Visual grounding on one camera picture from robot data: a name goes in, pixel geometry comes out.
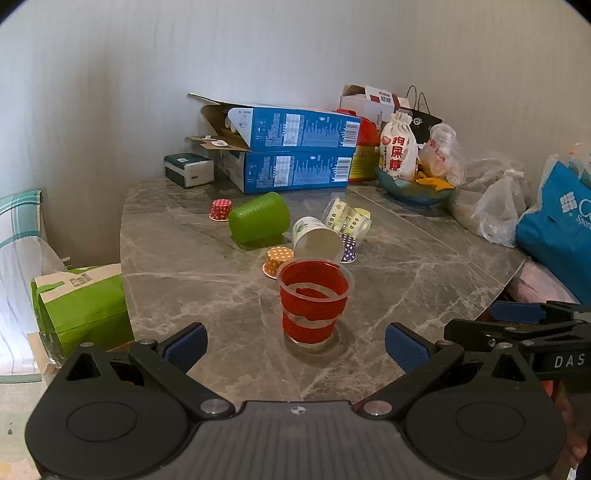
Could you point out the open blue cardboard box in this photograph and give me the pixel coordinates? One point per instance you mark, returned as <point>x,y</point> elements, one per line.
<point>295,129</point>

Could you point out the black paper bag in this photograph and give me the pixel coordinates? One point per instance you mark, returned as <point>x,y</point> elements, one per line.
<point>422,121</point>

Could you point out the red polka-dot paper cup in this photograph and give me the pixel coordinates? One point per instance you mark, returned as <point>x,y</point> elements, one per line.
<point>220,210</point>

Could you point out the clear plastic bag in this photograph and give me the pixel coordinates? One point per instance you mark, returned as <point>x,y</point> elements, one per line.
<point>491,203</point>

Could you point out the blue shopping bag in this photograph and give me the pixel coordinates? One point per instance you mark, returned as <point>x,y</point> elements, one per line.
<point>558,226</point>

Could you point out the yellow and red box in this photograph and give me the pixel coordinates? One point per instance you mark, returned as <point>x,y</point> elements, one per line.
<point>364,159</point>

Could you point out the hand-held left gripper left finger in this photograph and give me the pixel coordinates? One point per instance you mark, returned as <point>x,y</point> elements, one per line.
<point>187,346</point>

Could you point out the white and green small box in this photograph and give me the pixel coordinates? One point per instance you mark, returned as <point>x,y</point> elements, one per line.
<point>188,169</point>

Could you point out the clear labelled glass jar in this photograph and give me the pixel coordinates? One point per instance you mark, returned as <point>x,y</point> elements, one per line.
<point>346,218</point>

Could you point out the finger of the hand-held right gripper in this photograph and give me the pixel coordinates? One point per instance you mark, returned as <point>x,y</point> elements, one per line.
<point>480,331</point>
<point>517,312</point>

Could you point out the red clear plastic cup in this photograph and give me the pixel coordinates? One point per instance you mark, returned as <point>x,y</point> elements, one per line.
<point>314,300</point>

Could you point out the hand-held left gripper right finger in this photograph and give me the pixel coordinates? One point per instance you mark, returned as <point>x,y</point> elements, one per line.
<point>406,348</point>

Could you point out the clear bag of snacks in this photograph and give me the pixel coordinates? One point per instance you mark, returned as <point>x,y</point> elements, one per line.
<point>443,152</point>

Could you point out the checked cloth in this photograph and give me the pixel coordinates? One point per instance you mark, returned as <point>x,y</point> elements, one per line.
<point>21,277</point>

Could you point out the purple polka-dot paper cup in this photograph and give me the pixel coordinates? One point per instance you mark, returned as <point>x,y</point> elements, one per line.
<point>348,248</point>

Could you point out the teal bowl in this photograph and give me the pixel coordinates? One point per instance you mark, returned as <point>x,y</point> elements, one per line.
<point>411,190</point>

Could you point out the green and white paper bag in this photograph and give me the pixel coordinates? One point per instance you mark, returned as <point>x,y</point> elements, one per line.
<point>81,309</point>

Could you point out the yellow packet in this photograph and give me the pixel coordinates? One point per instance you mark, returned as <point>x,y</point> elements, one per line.
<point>434,183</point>

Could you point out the white and red carton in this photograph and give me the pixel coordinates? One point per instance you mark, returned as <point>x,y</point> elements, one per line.
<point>369,100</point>

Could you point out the pink cloth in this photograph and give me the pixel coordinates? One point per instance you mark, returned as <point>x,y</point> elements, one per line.
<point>540,287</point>

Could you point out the green plastic cup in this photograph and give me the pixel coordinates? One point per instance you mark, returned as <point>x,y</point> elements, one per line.
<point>258,217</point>

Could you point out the white paper cup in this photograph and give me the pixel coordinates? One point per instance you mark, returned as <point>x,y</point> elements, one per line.
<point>318,237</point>

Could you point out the orange polka-dot paper cup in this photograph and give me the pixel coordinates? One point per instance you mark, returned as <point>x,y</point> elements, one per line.
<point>277,261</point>

